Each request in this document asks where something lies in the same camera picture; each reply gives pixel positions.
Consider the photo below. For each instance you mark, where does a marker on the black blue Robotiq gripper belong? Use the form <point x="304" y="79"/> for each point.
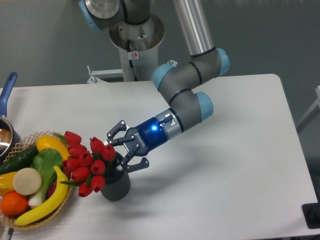
<point x="138" y="140"/>

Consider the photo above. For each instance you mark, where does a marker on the red tulip bouquet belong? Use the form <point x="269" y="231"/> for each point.
<point x="89" y="168"/>

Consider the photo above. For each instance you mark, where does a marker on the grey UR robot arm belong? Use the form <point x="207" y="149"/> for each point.
<point x="175" y="82"/>

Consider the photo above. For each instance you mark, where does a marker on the dark grey ribbed vase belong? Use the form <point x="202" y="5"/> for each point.
<point x="117" y="181"/>

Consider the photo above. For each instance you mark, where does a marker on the yellow banana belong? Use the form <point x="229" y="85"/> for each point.
<point x="50" y="205"/>

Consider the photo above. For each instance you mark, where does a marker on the green bok choy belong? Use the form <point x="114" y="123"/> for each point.
<point x="44" y="163"/>

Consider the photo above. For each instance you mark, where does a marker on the purple red vegetable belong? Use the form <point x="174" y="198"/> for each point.
<point x="52" y="188"/>

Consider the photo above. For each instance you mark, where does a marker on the woven wicker basket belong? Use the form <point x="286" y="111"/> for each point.
<point x="23" y="144"/>

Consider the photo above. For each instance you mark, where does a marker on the green cucumber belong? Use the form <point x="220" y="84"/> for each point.
<point x="19" y="161"/>

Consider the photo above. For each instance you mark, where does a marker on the beige round slice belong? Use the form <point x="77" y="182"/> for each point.
<point x="27" y="181"/>

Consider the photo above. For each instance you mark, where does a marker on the yellow bell pepper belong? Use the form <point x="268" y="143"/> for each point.
<point x="6" y="183"/>

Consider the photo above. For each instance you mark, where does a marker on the orange fruit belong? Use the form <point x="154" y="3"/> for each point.
<point x="14" y="204"/>

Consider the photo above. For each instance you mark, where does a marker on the black device at table edge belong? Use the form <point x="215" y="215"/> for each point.
<point x="311" y="212"/>

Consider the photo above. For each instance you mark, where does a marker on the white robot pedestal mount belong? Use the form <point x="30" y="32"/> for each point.
<point x="138" y="50"/>

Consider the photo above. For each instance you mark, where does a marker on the blue handled saucepan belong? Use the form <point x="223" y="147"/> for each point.
<point x="8" y="136"/>

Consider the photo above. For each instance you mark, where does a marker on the white frame at right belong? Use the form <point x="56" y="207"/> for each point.
<point x="310" y="113"/>

